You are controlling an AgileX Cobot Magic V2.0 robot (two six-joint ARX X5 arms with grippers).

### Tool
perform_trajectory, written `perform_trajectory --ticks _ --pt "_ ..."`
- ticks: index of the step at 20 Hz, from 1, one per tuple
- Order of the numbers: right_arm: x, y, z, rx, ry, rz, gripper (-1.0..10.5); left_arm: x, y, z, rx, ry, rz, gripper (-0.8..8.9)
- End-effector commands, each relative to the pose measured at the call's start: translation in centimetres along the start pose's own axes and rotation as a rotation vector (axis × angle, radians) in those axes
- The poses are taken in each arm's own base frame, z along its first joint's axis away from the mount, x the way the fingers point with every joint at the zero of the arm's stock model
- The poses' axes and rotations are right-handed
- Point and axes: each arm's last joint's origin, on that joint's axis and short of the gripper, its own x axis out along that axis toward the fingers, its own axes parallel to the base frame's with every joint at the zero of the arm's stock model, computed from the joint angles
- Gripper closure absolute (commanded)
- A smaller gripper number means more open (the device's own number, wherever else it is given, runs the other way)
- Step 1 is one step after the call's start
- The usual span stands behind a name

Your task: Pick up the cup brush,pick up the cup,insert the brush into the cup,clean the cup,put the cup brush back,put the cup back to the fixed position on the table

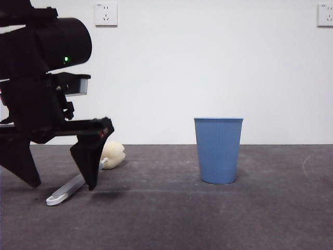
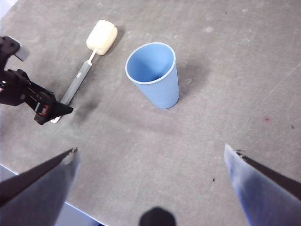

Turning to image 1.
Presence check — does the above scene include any white wall socket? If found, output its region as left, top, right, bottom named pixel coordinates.
left=95, top=3, right=118, bottom=28
left=316, top=4, right=333, bottom=28

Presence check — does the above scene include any pale grey left wrist camera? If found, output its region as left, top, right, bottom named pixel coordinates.
left=65, top=74, right=91, bottom=96

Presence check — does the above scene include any grey-handled sponge cup brush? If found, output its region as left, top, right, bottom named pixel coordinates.
left=46, top=141, right=126, bottom=207

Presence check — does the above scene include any blue ribbed plastic cup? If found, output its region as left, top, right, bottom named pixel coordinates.
left=194, top=117, right=244, bottom=185

